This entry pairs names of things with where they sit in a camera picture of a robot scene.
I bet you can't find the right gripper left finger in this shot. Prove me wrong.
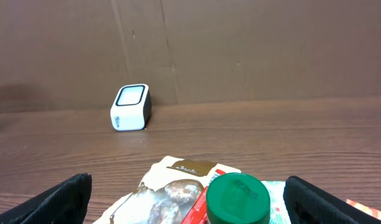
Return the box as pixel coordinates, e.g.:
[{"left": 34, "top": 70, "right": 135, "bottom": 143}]
[{"left": 0, "top": 174, "right": 92, "bottom": 224}]

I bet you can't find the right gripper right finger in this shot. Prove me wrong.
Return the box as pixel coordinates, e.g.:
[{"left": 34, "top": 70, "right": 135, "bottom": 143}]
[{"left": 283, "top": 175, "right": 381, "bottom": 224}]

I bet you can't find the teal orange tissue pack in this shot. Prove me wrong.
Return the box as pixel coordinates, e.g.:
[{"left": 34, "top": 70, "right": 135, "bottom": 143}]
[{"left": 262, "top": 180, "right": 291, "bottom": 224}]

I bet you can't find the green lid spice jar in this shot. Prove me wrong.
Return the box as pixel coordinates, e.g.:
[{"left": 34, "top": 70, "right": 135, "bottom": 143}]
[{"left": 206, "top": 172, "right": 270, "bottom": 224}]

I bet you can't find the orange small carton box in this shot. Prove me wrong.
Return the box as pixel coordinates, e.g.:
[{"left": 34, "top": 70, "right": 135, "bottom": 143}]
[{"left": 346, "top": 199, "right": 381, "bottom": 221}]

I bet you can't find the red stick sachet pack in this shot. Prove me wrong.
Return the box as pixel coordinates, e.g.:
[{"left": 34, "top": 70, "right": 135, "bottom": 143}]
[{"left": 181, "top": 169, "right": 226, "bottom": 224}]

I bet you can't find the beige Pantree snack pouch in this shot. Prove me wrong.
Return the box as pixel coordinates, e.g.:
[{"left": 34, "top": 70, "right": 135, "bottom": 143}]
[{"left": 95, "top": 156, "right": 240, "bottom": 224}]

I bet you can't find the white barcode scanner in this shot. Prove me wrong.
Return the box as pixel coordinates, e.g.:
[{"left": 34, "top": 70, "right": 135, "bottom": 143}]
[{"left": 110, "top": 84, "right": 152, "bottom": 131}]

